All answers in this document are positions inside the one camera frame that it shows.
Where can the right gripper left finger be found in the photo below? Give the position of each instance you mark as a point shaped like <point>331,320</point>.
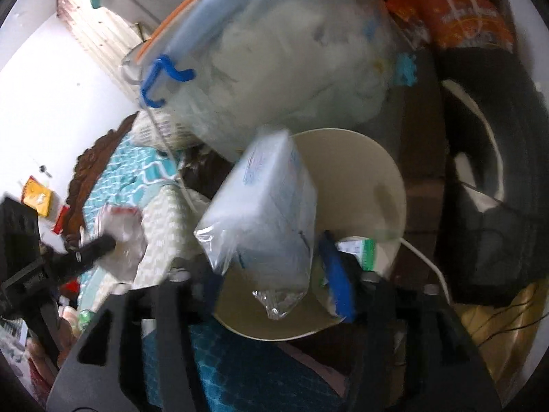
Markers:
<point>105,369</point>

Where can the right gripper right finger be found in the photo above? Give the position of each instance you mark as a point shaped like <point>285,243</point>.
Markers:
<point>443,370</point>

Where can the clear plastic tissue pack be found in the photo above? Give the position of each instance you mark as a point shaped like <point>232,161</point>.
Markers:
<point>262,219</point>

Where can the beige round trash bin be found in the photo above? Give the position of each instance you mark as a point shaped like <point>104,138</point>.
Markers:
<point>360,194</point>

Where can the carved wooden headboard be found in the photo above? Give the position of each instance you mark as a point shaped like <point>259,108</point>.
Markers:
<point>87,170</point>

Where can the patterned blue bed cover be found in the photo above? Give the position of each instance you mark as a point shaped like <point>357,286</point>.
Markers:
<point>237,374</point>

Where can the hanging keys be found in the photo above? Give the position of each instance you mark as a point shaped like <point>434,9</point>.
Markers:
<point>43,170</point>

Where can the crumpled white wrapper far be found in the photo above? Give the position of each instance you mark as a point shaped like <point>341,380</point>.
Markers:
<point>124,225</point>

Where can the black bag on floor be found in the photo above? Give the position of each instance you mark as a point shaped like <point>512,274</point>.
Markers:
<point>493,233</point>

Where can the checkered grey pillow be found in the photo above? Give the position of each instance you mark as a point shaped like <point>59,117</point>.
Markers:
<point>162,132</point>

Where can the floral beige curtain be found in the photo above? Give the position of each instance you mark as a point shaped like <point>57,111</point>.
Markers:
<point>105,36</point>

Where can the orange plastic bag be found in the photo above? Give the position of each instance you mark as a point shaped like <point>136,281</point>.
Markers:
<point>448,24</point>

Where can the yellow red wall calendar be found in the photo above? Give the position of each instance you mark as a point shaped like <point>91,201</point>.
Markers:
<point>37,196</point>

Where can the clear storage bin blue handle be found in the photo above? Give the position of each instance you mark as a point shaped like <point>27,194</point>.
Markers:
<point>229,69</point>

